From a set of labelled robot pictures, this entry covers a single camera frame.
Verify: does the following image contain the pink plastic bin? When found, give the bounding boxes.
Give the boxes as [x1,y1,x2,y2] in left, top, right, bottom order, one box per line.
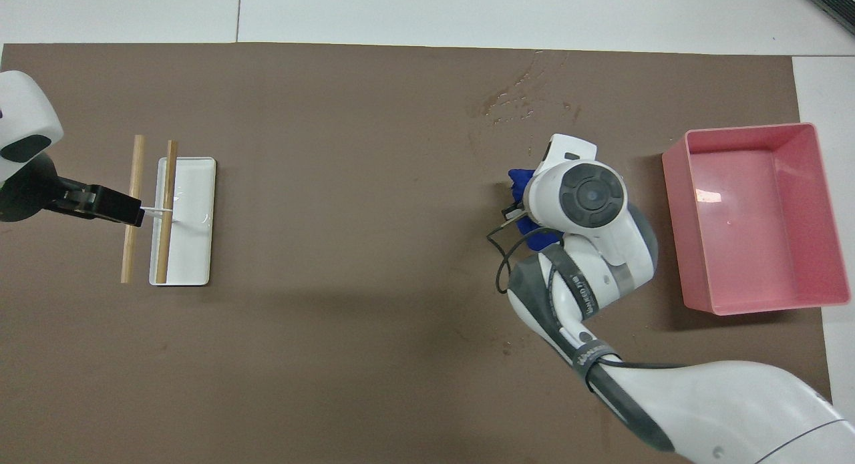
[662,122,852,316]

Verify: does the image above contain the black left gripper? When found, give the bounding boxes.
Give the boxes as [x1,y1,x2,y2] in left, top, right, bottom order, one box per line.
[0,154,144,228]

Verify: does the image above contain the brown table mat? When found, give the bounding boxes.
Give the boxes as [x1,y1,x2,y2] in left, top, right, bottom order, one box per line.
[0,42,841,464]

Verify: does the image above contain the blue towel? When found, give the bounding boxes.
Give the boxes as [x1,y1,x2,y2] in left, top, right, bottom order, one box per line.
[508,168,562,252]

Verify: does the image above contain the dark ribbed device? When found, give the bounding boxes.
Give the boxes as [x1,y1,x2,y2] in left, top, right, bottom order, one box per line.
[805,0,855,27]

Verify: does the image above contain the white rack base tray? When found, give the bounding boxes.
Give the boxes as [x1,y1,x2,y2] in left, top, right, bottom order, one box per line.
[149,157,216,286]

